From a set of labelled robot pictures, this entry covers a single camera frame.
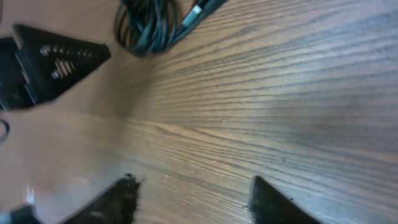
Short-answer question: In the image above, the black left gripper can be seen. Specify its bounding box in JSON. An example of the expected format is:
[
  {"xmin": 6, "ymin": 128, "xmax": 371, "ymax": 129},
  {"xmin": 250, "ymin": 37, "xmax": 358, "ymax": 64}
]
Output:
[{"xmin": 1, "ymin": 24, "xmax": 111, "ymax": 110}]

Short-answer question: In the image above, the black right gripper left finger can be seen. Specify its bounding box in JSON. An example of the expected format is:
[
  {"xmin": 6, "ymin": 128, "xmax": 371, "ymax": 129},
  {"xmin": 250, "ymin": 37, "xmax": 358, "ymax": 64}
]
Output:
[{"xmin": 62, "ymin": 174, "xmax": 141, "ymax": 224}]

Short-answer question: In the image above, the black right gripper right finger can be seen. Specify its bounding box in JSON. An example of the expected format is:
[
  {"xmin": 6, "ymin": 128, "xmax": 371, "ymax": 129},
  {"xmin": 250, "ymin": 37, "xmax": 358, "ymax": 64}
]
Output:
[{"xmin": 248, "ymin": 175, "xmax": 320, "ymax": 224}]

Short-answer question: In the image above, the black USB cable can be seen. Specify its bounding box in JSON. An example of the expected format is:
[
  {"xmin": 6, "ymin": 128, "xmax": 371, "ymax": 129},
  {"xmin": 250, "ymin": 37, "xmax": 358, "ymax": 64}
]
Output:
[
  {"xmin": 167, "ymin": 0, "xmax": 228, "ymax": 44},
  {"xmin": 113, "ymin": 0, "xmax": 187, "ymax": 58}
]

